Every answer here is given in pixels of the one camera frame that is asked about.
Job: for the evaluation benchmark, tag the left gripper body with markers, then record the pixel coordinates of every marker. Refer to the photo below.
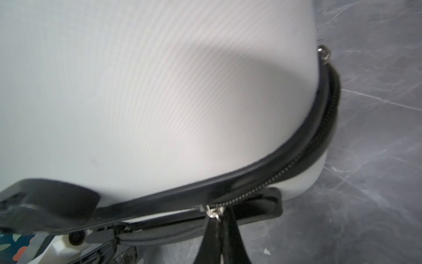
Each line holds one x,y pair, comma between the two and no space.
50,249

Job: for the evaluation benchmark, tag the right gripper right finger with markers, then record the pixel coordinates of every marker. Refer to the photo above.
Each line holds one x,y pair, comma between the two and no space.
233,249

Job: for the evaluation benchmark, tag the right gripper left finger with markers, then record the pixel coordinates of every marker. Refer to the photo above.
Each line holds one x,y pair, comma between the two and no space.
210,250

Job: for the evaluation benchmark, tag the black suitcase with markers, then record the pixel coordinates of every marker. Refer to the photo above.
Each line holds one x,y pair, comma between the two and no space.
118,111

